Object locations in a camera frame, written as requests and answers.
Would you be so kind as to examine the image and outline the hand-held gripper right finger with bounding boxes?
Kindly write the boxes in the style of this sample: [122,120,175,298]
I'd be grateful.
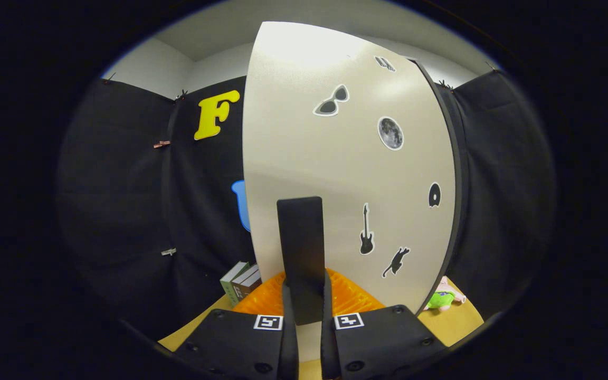
[320,268,449,380]

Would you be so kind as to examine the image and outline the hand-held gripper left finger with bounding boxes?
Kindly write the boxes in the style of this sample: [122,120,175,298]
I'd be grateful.
[172,271,300,380]

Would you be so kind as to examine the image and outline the beige cabinet door with handle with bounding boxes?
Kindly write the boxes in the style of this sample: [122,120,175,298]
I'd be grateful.
[242,21,459,365]

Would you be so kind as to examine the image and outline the green book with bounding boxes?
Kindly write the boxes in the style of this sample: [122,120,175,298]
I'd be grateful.
[220,261,250,308]

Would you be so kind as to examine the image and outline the green plush toy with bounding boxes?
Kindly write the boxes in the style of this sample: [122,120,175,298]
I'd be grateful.
[423,275,467,313]

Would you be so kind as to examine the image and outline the dark grey cabinet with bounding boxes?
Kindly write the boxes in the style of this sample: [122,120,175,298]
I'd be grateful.
[404,55,469,316]

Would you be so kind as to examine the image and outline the black backdrop cloth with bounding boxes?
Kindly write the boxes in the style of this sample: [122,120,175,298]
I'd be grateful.
[56,69,557,341]

